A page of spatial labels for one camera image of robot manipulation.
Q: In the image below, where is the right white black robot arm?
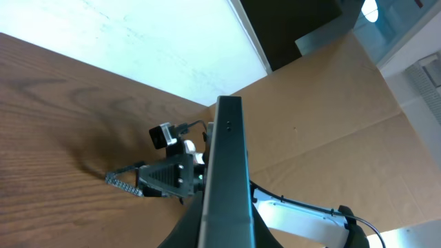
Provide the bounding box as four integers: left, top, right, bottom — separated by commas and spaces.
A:
105, 140, 369, 248

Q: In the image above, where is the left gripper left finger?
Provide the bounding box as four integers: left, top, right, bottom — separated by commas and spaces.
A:
158, 192, 203, 248

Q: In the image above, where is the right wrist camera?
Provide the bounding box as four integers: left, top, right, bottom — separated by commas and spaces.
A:
149, 123, 177, 149

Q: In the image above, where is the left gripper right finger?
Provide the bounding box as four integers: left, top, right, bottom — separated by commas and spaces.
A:
252, 205, 283, 248

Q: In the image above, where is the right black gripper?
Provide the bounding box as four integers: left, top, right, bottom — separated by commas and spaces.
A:
105, 139, 207, 198

